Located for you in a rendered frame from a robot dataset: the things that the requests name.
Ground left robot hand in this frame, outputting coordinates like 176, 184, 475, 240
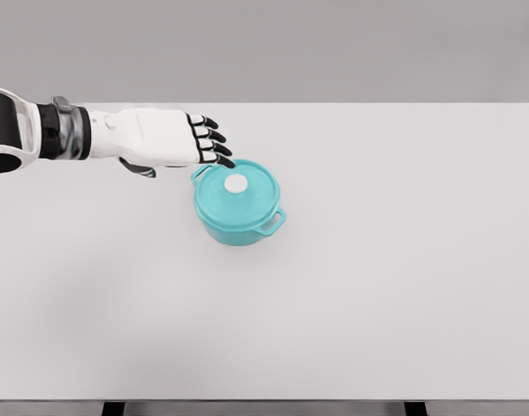
115, 108, 237, 179

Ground teal pot lid white knob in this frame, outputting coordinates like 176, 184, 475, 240
195, 159, 279, 228

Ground teal pot with handles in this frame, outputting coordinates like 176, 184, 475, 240
191, 159, 288, 247

